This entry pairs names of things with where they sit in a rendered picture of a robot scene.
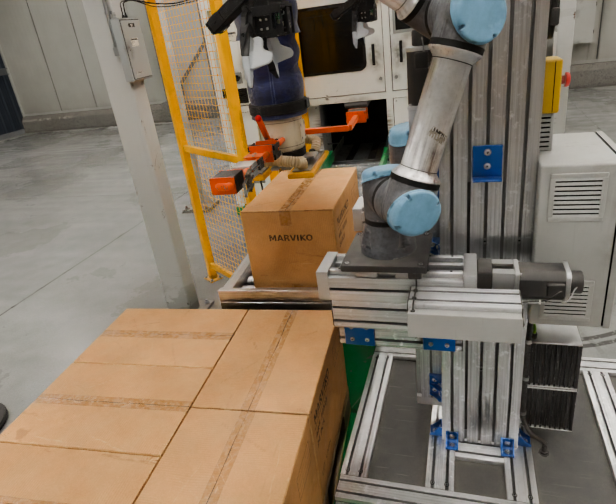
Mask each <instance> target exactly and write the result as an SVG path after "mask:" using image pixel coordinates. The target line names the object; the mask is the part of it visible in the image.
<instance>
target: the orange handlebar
mask: <svg viewBox="0 0 616 504"><path fill-rule="evenodd" d="M358 119H359V117H358V115H354V116H353V117H352V118H351V120H350V121H349V123H348V124H347V125H341V126H329V127H317V128H305V134H306V135H308V134H320V133H332V132H344V131H349V130H352V129H353V128H354V126H355V124H356V123H357V121H358ZM278 141H279V143H280V146H281V145H282V144H283V143H284V142H285V138H284V137H281V138H279V139H278ZM280 146H279V147H280ZM269 155H270V153H269V152H268V151H265V152H263V153H257V152H253V153H252V154H248V155H246V156H245V157H244V158H243V159H245V160H244V161H251V160H256V161H257V160H258V159H259V158H260V157H261V156H263V160H264V164H265V163H266V162H267V161H265V160H266V159H267V158H268V157H269ZM256 158H257V159H256ZM215 188H216V189H217V190H218V191H229V190H232V189H234V184H233V183H231V182H228V183H217V184H216V185H215Z"/></svg>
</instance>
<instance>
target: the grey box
mask: <svg viewBox="0 0 616 504"><path fill-rule="evenodd" d="M110 21H111V25H112V29H113V33H114V37H115V40H116V44H117V48H118V52H119V56H120V59H121V63H122V67H123V71H124V75H125V78H126V82H134V81H139V80H143V79H147V78H151V77H153V75H152V71H151V66H150V62H149V59H148V55H147V50H146V46H145V42H144V38H143V34H142V29H141V26H140V21H139V18H115V19H110Z"/></svg>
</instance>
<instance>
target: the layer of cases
mask: <svg viewBox="0 0 616 504"><path fill-rule="evenodd" d="M347 387H348V386H347V377H346V368H345V359H344V350H343V343H340V338H339V329H338V327H335V326H334V325H333V317H332V310H249V311H248V310H244V309H126V310H125V311H124V312H123V313H122V314H121V315H120V316H119V317H118V318H117V319H116V320H115V321H114V322H113V323H112V324H111V325H110V326H109V327H108V328H107V329H106V330H105V331H104V332H103V333H102V334H101V335H100V336H99V337H98V338H97V339H96V340H95V341H94V342H93V343H92V344H91V345H90V346H89V347H88V348H87V349H86V350H85V351H84V352H83V353H82V354H81V355H80V356H79V357H78V358H77V359H76V360H75V361H74V363H72V364H71V365H70V366H69V367H68V368H67V369H66V370H65V371H64V372H63V373H62V374H61V375H60V376H59V377H58V378H57V379H56V380H55V381H54V382H53V383H52V384H51V385H50V386H49V387H48V388H47V389H46V390H45V391H44V392H43V393H42V394H41V395H40V396H39V397H38V398H37V399H36V400H35V401H34V402H33V403H32V404H31V405H30V406H29V407H28V408H27V409H26V410H25V411H23V412H22V413H21V414H20V415H19V416H18V417H17V418H16V419H15V420H14V421H13V422H12V423H11V424H10V425H9V426H8V427H7V428H6V429H5V430H4V431H3V432H2V433H1V434H0V504H323V502H324V497H325V492H326V487H327V483H328V478H329V473H330V468H331V463H332V459H333V454H334V449H335V444H336V439H337V435H338V430H339V425H340V420H341V415H342V411H343V406H344V401H345V396H346V391H347Z"/></svg>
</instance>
